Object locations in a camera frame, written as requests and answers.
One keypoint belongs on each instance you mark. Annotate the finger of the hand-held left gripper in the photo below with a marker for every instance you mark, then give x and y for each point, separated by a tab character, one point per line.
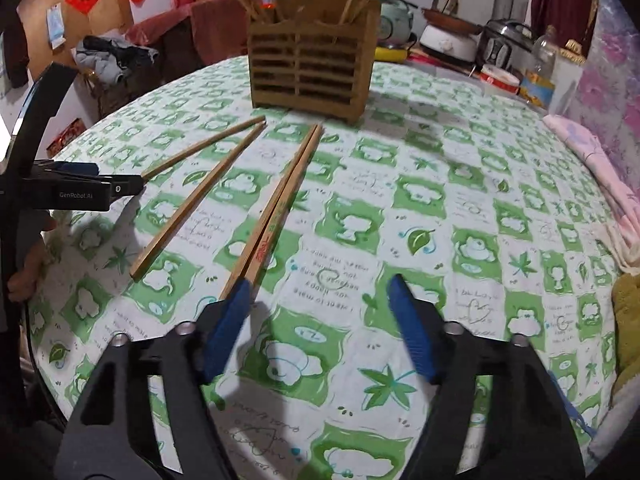
75	169
125	185

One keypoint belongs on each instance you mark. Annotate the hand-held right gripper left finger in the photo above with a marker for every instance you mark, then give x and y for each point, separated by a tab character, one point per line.
225	330

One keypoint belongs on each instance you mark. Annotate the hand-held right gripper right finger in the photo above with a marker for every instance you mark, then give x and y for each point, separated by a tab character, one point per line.
415	330

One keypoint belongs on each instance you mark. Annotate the pair of wooden chopsticks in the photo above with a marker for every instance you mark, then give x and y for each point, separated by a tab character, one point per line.
270	211

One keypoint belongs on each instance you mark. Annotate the bundle of wooden chopsticks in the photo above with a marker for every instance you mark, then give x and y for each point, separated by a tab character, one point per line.
286	215

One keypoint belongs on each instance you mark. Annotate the wooden chopstick holder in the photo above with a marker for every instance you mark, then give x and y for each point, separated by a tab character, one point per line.
310	75

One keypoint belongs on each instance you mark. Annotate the person's left hand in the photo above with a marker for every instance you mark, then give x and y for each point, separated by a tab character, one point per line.
32	260

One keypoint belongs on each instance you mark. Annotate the printed cardboard box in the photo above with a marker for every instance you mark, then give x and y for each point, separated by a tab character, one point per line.
65	137

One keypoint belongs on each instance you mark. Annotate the dark wooden chair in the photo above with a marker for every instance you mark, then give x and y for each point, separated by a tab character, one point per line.
115	97

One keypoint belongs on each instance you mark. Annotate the grey jacket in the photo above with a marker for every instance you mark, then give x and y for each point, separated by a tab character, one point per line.
112	57

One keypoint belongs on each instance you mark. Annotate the dark hanging garment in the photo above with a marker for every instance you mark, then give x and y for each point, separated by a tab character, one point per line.
12	50

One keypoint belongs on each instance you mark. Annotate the green checked tablecloth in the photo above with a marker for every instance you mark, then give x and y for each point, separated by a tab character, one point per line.
400	185

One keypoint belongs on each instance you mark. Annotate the red covered side table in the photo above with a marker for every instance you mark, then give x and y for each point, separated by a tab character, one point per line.
165	30

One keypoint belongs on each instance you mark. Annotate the yellow cloth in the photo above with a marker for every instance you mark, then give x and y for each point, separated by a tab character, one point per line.
627	320

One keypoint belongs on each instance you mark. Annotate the pink cloth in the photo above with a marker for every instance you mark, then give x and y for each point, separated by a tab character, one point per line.
590	150

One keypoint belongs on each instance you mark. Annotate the red white bowl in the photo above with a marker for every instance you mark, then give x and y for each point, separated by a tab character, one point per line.
500	80

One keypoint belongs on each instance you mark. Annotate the white electric pot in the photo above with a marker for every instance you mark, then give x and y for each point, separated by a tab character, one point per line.
447	47

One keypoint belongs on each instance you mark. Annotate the black silver pressure cooker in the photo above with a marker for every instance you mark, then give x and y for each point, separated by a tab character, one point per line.
500	45

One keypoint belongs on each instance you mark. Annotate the clear plastic bottle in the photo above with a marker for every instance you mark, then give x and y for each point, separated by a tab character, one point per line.
542	60

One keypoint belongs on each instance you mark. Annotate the white teal rice cooker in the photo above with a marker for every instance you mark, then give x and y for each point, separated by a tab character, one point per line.
395	20

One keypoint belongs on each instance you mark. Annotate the brown frying pan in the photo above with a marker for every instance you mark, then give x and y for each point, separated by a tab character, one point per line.
450	20

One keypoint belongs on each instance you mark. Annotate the pink floral plastic sheet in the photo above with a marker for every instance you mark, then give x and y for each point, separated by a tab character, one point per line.
615	60

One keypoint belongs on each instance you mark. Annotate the dark red curtain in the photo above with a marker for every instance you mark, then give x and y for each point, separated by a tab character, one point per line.
560	0

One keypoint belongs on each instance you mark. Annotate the blue white wall calendar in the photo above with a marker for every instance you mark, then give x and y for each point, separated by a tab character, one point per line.
56	27

